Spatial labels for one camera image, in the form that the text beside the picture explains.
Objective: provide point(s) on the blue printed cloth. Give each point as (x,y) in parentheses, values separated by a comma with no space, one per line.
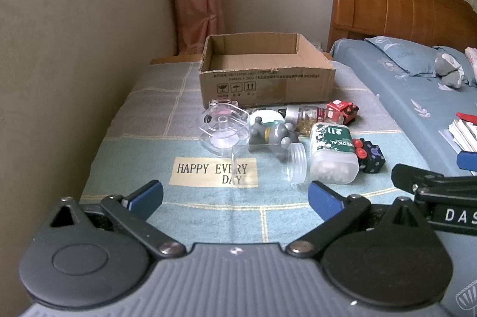
(464,283)

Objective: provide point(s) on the cardboard box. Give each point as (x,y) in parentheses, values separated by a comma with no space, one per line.
(261,86)

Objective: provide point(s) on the stack of papers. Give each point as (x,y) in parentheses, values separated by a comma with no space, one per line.
(464,136)

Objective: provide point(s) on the pale green egg-shaped case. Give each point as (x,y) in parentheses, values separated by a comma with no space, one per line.
(270,115)

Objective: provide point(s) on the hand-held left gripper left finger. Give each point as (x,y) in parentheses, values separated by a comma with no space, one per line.
(147,198)

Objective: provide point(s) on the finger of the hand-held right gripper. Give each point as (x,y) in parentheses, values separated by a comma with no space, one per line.
(468,162)
(417,175)

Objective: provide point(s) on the red plastic object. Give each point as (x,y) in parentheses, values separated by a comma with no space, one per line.
(467,116)

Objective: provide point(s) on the black cube with red knobs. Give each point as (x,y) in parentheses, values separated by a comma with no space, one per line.
(370,158)

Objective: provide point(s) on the grey animal toy figure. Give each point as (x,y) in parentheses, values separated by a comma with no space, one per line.
(277,134)

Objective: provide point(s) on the clear plastic tape dispenser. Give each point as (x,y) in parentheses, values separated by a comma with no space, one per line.
(223,130)

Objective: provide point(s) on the wooden nightstand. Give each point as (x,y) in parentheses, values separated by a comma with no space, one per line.
(175,59)

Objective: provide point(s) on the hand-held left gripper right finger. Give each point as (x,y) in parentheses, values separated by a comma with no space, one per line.
(324,201)

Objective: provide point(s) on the pink cloth item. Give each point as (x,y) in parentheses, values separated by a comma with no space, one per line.
(472,60)

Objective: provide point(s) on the red wooden toy train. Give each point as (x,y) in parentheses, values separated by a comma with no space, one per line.
(343,110)

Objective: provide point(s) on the white bottle with green label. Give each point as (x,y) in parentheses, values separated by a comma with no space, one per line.
(333,153)

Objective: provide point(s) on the grey plush toy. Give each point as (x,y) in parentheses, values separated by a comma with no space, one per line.
(451,71)

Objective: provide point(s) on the blue floral pillow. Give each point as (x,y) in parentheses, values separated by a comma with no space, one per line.
(406,58)

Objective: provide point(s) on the blue floral bed sheet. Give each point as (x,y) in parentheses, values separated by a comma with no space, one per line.
(406,123)

